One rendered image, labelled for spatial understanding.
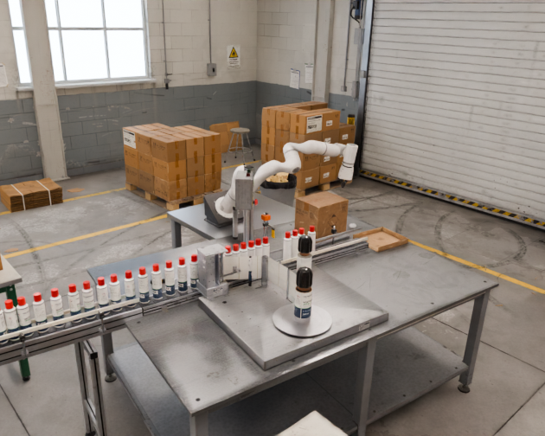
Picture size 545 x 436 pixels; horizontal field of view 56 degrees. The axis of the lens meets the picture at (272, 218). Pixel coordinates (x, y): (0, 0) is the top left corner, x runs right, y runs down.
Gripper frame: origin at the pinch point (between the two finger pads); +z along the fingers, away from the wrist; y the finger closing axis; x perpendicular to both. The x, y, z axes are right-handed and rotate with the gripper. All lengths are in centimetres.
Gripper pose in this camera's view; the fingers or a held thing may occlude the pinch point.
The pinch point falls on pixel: (343, 184)
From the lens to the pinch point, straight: 390.3
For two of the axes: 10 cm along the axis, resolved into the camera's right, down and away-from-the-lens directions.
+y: 9.9, 1.7, 0.3
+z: -1.6, 9.0, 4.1
